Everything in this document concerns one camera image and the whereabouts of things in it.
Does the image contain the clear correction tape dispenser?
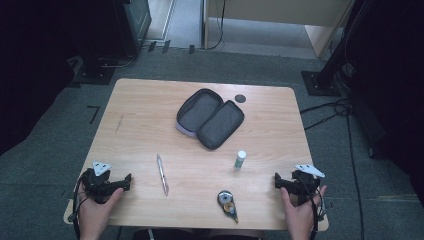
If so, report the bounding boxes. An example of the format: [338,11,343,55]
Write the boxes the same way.
[217,190,240,224]

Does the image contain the silver clear pen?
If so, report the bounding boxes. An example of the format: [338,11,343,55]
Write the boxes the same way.
[156,153,170,197]

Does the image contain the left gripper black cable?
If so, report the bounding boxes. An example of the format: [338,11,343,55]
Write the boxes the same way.
[67,175,88,240]

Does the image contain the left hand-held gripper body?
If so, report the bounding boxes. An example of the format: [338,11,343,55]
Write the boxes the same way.
[81,160,118,205]

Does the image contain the dark curtain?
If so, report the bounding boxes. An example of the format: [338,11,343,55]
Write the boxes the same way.
[344,0,424,208]
[0,0,116,157]

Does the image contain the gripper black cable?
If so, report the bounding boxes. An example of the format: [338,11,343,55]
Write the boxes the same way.
[67,175,88,240]
[294,174,327,240]

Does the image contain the person's right hand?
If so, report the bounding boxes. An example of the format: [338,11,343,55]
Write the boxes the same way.
[280,185,328,240]

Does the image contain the person's left hand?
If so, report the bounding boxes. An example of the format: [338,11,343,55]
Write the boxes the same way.
[78,186,125,240]

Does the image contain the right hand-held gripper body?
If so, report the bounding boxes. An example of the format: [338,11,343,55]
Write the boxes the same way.
[289,164,326,205]

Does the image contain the black hanging cable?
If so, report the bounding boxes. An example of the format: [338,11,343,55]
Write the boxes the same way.
[205,0,227,51]

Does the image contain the black stand base plate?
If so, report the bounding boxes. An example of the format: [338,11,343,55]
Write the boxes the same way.
[66,55,117,86]

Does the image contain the black floor cables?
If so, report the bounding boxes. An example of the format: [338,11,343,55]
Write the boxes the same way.
[299,97,367,240]

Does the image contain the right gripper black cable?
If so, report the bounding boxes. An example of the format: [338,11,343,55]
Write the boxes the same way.
[294,174,327,240]

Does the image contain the lavender pencil case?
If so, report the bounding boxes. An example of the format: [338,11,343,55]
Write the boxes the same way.
[175,87,246,151]

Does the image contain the light wooden furniture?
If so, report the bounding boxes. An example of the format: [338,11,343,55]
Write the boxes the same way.
[202,0,355,59]

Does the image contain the green white glue stick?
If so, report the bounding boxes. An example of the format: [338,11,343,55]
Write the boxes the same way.
[233,150,248,171]

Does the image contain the black cabinet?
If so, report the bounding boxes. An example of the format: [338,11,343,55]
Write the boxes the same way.
[111,0,153,58]

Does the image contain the black stand with base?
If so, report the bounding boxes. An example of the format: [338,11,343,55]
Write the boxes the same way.
[301,0,371,98]

